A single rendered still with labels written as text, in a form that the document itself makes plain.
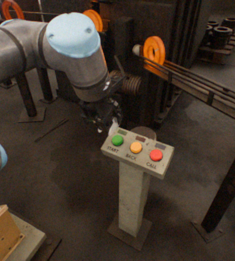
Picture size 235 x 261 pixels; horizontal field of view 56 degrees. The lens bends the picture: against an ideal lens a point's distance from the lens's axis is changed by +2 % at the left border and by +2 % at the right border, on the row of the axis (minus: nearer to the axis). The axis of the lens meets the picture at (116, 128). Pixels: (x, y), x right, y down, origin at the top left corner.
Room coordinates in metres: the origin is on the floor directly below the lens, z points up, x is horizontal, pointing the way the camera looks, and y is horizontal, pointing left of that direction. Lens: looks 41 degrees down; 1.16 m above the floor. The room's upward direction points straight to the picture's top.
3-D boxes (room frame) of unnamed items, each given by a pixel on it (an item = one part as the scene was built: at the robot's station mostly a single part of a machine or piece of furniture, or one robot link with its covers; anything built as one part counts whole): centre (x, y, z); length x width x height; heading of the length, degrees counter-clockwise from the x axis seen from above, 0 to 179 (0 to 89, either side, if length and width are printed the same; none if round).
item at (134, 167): (0.54, -0.07, 0.31); 0.24 x 0.16 x 0.62; 61
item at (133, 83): (1.23, -0.06, 0.27); 0.22 x 0.13 x 0.53; 61
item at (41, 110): (1.52, 0.75, 0.36); 0.26 x 0.20 x 0.72; 96
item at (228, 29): (3.13, -0.97, 0.22); 1.20 x 0.81 x 0.44; 59
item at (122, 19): (1.41, -0.05, 0.68); 0.11 x 0.08 x 0.24; 151
